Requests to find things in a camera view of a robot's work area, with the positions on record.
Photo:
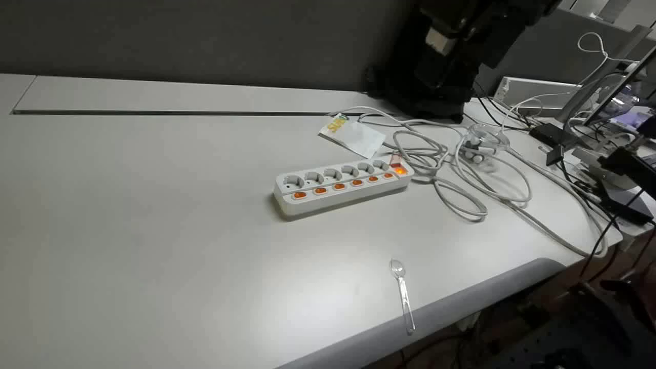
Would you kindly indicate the clear plastic wrapper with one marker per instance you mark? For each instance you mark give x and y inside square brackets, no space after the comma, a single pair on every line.
[477,145]

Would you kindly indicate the black clamp device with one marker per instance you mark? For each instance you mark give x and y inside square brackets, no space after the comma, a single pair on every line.
[628,167]

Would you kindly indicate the white flat box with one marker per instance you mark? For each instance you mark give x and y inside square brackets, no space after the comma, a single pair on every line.
[540,92]

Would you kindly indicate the grey metal monitor stand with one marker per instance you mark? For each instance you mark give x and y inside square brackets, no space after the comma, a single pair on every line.
[582,102]

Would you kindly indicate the white power strip orange switches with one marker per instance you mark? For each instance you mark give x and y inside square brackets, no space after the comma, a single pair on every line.
[329,189]

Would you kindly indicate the grey partition panel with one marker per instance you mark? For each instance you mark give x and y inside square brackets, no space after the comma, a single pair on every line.
[205,33]

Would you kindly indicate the clear plastic spoon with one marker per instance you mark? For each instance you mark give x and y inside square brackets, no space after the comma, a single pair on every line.
[395,266]

